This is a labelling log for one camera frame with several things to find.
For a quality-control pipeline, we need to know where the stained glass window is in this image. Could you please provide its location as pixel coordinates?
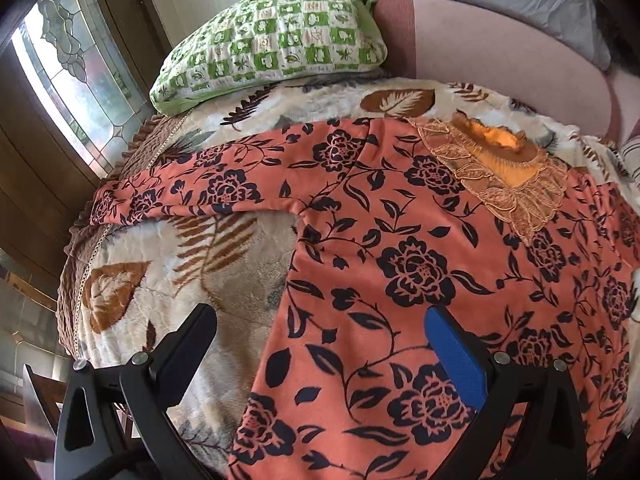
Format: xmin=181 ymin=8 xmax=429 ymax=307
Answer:
xmin=11 ymin=0 xmax=153 ymax=178

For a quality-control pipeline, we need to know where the cream leaf-pattern blanket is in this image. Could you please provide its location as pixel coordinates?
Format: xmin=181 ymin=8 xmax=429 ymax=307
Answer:
xmin=77 ymin=79 xmax=639 ymax=478

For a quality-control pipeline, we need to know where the striped beige pillow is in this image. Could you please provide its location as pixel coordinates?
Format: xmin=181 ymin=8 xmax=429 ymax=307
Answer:
xmin=620 ymin=134 xmax=640 ymax=185

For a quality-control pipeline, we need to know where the pink upholstered headboard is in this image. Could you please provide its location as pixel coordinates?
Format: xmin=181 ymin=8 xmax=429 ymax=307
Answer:
xmin=373 ymin=0 xmax=639 ymax=145

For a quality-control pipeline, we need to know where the green checkered pillow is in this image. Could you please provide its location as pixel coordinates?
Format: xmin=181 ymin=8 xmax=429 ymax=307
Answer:
xmin=150 ymin=0 xmax=387 ymax=116

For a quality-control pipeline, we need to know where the orange floral garment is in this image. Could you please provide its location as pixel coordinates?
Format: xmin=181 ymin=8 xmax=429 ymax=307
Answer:
xmin=91 ymin=115 xmax=639 ymax=479

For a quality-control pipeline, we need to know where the brown lace bed cover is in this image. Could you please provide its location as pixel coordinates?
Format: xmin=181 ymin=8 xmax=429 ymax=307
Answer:
xmin=55 ymin=114 xmax=186 ymax=359

